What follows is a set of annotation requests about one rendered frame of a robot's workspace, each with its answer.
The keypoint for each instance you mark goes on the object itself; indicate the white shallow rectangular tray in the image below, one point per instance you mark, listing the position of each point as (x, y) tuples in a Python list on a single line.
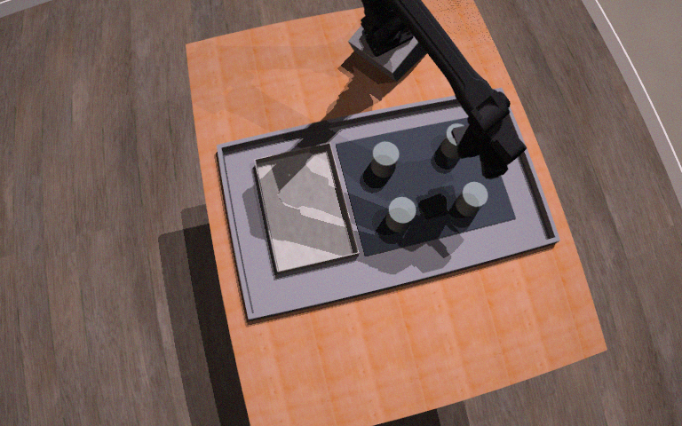
[(305, 206)]

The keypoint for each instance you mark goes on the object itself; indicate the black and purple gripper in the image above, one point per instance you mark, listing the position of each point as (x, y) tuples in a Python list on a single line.
[(459, 134)]

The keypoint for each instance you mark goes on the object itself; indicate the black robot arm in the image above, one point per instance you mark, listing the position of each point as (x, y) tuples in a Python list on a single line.
[(470, 89)]

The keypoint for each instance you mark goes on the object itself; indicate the clear glass cylinder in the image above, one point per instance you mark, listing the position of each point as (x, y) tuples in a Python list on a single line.
[(471, 199), (384, 159), (400, 214), (448, 145)]

